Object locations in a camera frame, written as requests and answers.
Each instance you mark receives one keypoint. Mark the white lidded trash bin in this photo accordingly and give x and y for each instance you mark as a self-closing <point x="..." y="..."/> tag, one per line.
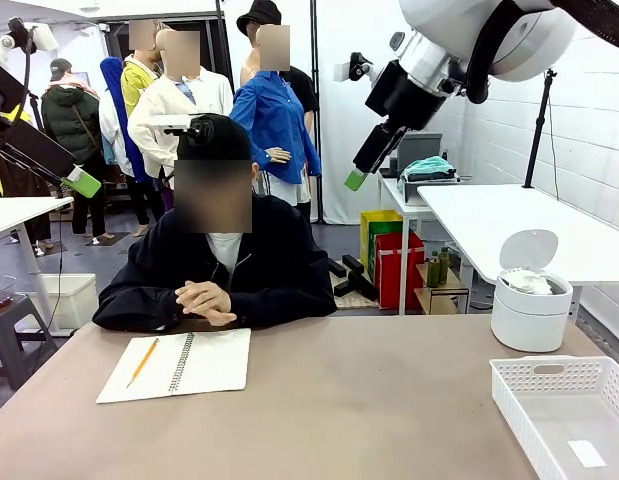
<point x="529" y="325"/>

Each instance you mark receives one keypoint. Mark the large white table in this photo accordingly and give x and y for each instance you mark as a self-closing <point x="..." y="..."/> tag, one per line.
<point x="514" y="225"/>

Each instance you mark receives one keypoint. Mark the green bottle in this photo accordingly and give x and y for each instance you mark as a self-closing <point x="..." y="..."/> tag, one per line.
<point x="433" y="272"/>
<point x="443" y="265"/>

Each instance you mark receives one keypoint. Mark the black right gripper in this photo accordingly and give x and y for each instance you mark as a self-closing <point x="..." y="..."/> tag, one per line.
<point x="409" y="100"/>

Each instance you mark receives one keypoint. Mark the grey box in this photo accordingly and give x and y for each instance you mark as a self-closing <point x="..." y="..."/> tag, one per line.
<point x="424" y="147"/>

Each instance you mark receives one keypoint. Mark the black light stand pole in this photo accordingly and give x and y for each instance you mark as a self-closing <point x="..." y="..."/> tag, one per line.
<point x="316" y="125"/>

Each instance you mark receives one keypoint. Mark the white jacket mannequin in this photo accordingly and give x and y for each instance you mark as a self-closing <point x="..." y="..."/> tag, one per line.
<point x="154" y="115"/>

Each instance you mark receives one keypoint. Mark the yellow green bag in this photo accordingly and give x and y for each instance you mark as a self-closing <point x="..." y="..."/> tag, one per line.
<point x="371" y="235"/>

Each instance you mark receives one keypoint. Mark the white spiral notebook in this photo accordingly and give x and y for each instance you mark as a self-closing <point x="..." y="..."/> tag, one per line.
<point x="214" y="365"/>

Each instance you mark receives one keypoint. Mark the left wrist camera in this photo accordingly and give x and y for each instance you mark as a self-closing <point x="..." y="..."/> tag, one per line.
<point x="45" y="36"/>

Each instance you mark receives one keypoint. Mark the red bag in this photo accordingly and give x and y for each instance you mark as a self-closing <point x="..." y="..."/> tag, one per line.
<point x="394" y="275"/>

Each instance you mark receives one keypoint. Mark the person's left forearm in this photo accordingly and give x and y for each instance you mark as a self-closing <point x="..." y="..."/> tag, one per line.
<point x="284" y="307"/>

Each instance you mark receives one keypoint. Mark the black tripod stand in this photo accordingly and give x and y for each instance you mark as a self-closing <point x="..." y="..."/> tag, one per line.
<point x="539" y="125"/>

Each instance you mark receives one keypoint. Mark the blue shirt mannequin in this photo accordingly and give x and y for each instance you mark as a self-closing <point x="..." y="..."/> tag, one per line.
<point x="264" y="120"/>

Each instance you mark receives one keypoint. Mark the black bucket hat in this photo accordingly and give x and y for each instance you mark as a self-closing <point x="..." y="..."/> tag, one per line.
<point x="259" y="15"/>

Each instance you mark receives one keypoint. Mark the black blocks on floor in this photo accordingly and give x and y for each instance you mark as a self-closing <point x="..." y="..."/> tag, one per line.
<point x="359" y="277"/>

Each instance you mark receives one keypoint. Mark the seated person black jacket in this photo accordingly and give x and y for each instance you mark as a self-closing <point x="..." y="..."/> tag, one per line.
<point x="284" y="265"/>

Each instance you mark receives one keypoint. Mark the crumpled paper in bin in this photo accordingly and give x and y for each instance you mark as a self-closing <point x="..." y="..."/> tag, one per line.
<point x="526" y="282"/>

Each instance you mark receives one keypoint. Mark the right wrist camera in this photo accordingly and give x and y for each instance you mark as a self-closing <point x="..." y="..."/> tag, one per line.
<point x="351" y="70"/>

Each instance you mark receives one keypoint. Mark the head mounted camera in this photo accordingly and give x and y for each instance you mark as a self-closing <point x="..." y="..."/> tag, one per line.
<point x="199" y="127"/>

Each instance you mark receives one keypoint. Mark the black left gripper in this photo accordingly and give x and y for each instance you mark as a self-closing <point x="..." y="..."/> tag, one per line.
<point x="4" y="87"/>

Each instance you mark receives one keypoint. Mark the white floor storage bin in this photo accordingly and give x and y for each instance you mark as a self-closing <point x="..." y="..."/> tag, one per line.
<point x="71" y="300"/>

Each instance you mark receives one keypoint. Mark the person's right forearm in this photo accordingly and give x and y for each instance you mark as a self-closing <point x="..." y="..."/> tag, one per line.
<point x="134" y="310"/>

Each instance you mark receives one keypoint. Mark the yellow jacket mannequin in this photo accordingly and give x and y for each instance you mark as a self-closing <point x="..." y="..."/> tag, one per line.
<point x="134" y="82"/>

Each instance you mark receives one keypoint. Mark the white perforated plastic basket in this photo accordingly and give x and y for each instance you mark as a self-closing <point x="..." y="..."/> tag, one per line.
<point x="539" y="395"/>

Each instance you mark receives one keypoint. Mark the grey stool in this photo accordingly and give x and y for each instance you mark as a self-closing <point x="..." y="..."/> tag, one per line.
<point x="14" y="325"/>

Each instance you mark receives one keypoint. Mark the standing person dark jacket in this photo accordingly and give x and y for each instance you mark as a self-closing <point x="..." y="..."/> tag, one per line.
<point x="66" y="120"/>

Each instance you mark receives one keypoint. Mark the blue hanging garment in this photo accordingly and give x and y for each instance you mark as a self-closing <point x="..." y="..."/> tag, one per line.
<point x="115" y="80"/>

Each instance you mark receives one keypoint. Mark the red glass bowl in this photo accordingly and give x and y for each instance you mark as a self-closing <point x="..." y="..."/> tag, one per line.
<point x="0" y="295"/>

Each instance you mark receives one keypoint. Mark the dark bottle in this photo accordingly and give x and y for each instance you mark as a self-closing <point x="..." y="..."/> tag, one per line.
<point x="393" y="164"/>

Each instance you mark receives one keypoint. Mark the person's left hand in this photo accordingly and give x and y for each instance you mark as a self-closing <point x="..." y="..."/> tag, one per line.
<point x="206" y="297"/>

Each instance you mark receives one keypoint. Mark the small white table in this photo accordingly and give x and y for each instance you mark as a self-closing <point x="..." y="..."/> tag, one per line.
<point x="389" y="192"/>

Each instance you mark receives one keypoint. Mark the teal cloth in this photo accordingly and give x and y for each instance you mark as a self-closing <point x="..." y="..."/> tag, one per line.
<point x="429" y="165"/>

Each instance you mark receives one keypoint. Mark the low wooden shelf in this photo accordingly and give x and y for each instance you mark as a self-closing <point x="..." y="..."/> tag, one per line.
<point x="439" y="295"/>

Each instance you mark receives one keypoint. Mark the black cap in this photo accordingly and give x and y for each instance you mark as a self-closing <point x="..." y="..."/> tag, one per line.
<point x="224" y="142"/>

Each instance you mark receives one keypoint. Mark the person's right hand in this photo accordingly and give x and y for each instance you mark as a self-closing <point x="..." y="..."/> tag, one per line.
<point x="214" y="319"/>

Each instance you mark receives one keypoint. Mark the yellow pencil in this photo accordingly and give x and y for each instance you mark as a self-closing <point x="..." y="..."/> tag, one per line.
<point x="143" y="362"/>

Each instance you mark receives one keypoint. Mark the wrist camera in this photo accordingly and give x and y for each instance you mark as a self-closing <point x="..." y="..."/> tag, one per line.
<point x="45" y="36"/>
<point x="351" y="70"/>

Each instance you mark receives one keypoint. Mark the white side table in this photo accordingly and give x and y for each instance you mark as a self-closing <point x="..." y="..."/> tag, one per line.
<point x="14" y="212"/>

